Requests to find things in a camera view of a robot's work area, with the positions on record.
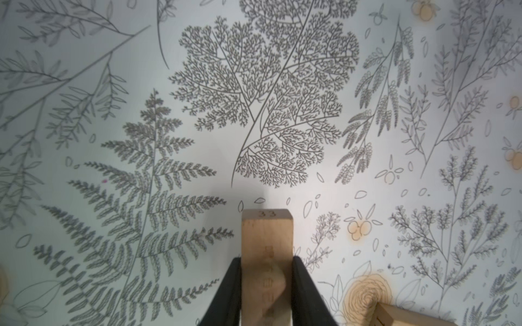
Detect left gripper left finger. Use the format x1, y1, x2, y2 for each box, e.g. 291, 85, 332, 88
199, 258, 242, 326

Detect wooden block top horizontal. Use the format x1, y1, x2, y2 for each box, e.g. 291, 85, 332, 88
241, 209, 294, 325

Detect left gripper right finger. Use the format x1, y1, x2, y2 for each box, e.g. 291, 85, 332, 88
291, 256, 337, 326

